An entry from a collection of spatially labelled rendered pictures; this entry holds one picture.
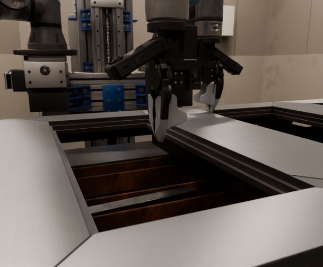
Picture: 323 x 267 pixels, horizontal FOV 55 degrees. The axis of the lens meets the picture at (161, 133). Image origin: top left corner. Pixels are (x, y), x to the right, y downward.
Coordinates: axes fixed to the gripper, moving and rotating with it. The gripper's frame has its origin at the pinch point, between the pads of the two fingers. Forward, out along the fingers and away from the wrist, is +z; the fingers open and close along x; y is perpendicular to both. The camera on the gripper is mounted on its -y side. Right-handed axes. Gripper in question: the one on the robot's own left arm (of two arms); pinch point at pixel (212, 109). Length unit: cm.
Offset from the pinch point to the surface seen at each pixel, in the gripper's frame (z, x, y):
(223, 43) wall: -42, -355, -244
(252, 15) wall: -86, -348, -293
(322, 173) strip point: 1, 50, 15
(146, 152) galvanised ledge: 17.5, -21.6, 12.8
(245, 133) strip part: 0.7, 27.1, 9.1
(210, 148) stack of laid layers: 1.8, 30.1, 19.4
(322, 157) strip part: 0.7, 44.9, 8.5
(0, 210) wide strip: 0, 45, 53
